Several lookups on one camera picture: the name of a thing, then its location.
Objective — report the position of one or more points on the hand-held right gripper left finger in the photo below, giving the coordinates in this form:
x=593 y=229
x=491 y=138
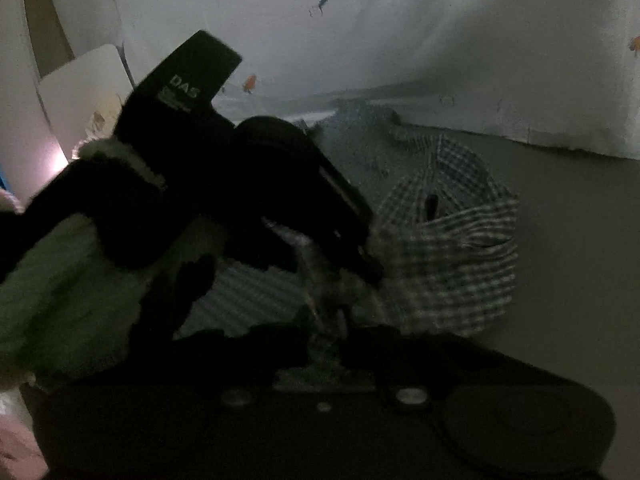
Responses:
x=295 y=342

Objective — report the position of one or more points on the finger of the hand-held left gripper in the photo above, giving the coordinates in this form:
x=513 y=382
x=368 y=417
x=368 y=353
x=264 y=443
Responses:
x=350 y=230

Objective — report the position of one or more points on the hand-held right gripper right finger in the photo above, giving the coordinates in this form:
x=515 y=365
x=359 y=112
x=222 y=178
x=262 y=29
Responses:
x=360 y=347

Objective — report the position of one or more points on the blue checked shirt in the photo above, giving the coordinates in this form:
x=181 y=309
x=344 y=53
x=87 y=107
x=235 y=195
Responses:
x=450 y=260

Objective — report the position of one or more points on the person's left forearm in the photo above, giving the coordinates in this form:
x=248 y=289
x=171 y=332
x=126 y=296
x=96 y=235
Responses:
x=65 y=280

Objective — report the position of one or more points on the pale yellow cloth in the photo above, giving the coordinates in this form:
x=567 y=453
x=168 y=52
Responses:
x=102 y=120

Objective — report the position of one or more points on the white board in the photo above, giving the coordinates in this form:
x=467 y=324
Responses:
x=75 y=95

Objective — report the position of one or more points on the white carrot print sheet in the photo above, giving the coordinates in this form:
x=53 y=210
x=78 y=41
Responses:
x=400 y=20

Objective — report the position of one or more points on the pink cloth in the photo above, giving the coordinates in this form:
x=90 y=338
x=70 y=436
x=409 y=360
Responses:
x=17 y=452

